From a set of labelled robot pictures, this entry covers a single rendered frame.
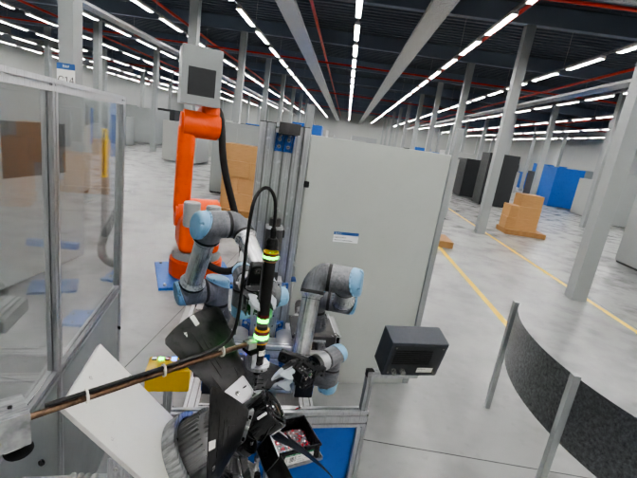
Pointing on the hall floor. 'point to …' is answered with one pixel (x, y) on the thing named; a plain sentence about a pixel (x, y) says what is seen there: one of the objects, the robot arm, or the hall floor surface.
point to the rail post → (355, 451)
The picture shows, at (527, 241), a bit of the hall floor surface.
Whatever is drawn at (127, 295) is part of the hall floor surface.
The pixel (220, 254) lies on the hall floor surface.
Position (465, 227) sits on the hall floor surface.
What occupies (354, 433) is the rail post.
